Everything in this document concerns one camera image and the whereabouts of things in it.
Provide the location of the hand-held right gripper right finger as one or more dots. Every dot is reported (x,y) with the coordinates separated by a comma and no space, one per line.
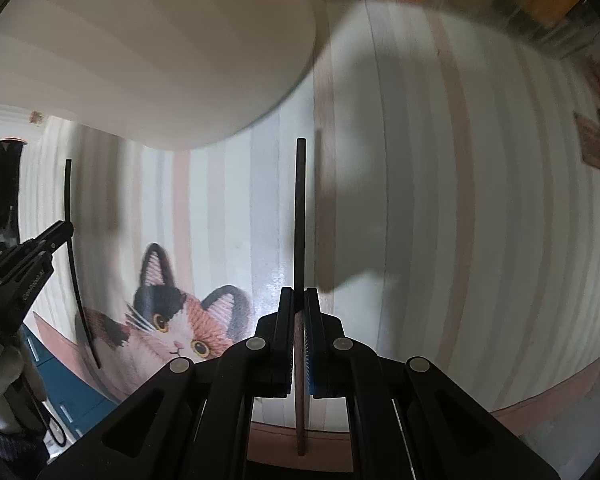
(312,320)

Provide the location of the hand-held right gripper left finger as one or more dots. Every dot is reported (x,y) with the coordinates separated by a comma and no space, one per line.
(285,320)

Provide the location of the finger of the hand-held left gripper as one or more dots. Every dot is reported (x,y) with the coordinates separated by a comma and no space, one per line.
(50,240)

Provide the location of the dark wooden chopstick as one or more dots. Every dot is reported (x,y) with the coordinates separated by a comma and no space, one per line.
(77,290)
(300,210)

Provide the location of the large white container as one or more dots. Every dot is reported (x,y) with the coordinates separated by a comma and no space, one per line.
(155,50)

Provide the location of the dark object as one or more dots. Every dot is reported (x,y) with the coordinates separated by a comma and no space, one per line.
(0,190)

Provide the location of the grey cloth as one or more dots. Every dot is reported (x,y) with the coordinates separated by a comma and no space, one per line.
(10,385)

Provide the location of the blue cabinet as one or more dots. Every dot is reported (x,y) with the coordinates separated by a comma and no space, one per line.
(65,385)

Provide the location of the striped cat print mat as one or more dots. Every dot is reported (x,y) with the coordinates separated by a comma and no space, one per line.
(430,210)

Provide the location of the brown label card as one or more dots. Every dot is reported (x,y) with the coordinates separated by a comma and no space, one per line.
(591,142)

